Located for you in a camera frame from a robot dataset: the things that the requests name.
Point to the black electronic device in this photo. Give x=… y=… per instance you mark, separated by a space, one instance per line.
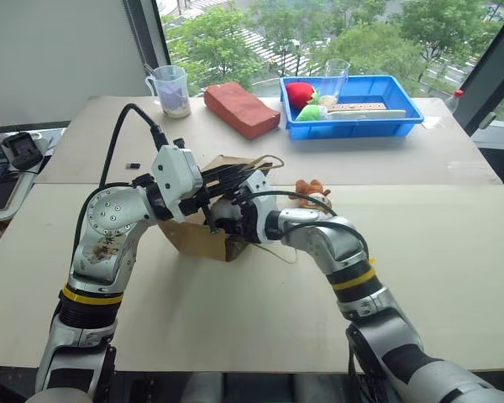
x=23 y=149

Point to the blue plastic tray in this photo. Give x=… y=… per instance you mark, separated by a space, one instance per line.
x=361 y=124

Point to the measuring cup with purple contents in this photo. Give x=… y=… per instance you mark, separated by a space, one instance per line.
x=173 y=94

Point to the black window frame post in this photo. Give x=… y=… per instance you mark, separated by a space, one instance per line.
x=489 y=63

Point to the brown paper bag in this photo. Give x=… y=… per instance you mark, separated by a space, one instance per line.
x=193 y=242

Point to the white flat stick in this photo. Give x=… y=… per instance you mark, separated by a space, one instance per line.
x=369 y=113

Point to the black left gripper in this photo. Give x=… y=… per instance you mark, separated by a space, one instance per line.
x=195 y=203

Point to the clear plastic measuring cup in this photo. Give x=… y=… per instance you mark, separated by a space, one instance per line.
x=337 y=80

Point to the red brick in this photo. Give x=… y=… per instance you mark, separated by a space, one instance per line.
x=239 y=109

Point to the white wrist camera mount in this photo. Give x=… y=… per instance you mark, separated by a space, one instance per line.
x=174 y=172
x=262 y=210

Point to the green white plush vegetable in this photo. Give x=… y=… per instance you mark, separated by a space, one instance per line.
x=313 y=113

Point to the red plush fruit toy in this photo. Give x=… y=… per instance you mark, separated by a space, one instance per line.
x=299 y=95

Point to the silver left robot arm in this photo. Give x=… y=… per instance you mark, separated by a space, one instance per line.
x=109 y=218

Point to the wooden block with holes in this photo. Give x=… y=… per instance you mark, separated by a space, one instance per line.
x=361 y=106

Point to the plastic bottle with red cap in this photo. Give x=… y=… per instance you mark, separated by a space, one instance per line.
x=454 y=101

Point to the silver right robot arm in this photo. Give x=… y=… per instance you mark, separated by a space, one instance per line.
x=340 y=247

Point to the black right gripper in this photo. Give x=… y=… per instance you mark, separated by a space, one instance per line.
x=247 y=222

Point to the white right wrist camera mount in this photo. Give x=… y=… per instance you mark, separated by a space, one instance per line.
x=262 y=210

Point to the small black usb stick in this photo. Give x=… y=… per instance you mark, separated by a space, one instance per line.
x=133 y=165

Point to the brown plush animal toy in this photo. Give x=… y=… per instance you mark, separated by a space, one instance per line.
x=313 y=195

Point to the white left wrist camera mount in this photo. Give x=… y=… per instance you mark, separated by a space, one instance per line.
x=174 y=172

